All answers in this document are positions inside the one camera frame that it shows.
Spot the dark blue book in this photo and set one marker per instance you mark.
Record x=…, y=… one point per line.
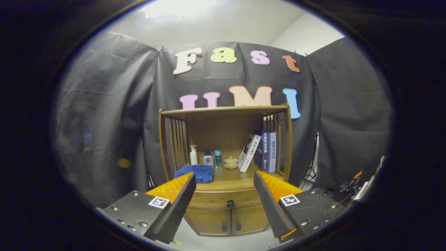
x=258, y=157

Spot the wooden cabinet door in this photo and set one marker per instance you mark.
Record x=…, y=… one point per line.
x=249, y=219
x=209, y=219

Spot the wooden drawer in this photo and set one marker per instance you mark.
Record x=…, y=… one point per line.
x=212, y=200

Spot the light purple book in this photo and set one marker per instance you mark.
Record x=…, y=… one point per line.
x=273, y=153

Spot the blue folded towel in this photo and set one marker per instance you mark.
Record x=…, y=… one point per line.
x=202, y=172

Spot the orange and black tool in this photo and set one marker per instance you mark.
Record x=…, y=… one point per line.
x=352, y=181

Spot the black backdrop cloth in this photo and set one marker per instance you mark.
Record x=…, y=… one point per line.
x=104, y=104

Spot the clear blue bottle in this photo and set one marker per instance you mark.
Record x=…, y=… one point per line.
x=217, y=160

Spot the wooden countertop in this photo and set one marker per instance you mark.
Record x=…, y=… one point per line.
x=230, y=177

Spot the white bottle with blue cap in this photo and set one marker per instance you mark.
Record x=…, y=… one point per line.
x=208, y=161

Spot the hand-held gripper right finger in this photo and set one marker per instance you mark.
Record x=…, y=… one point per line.
x=268, y=205

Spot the white board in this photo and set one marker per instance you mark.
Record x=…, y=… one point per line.
x=367, y=183

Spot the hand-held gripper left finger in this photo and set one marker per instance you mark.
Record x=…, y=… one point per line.
x=181, y=205

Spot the wooden cabinet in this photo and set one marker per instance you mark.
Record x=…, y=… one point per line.
x=223, y=129

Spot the white pump bottle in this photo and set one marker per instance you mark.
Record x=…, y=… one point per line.
x=193, y=158

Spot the blue book with white print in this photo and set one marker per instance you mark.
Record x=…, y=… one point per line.
x=266, y=150

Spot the cream lidded teacup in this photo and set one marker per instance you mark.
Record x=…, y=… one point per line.
x=230, y=162

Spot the metal tripod stand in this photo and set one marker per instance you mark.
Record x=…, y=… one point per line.
x=311, y=174

